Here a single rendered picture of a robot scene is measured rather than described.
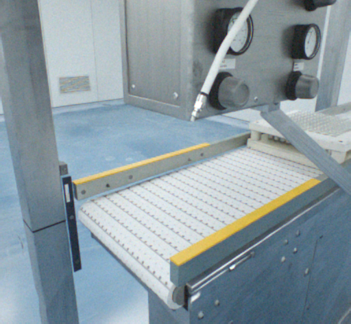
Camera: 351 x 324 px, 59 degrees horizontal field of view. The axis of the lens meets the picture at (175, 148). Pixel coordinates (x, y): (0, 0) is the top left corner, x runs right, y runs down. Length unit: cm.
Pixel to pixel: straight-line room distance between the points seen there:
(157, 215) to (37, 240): 22
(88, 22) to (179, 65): 567
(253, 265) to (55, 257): 35
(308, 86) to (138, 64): 18
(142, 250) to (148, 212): 10
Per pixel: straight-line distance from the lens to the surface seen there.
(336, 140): 76
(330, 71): 133
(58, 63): 568
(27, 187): 56
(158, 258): 44
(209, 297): 46
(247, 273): 52
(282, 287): 81
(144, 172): 64
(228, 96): 27
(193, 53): 26
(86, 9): 592
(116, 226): 51
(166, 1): 28
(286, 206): 53
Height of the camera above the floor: 119
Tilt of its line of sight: 19 degrees down
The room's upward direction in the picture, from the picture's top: straight up
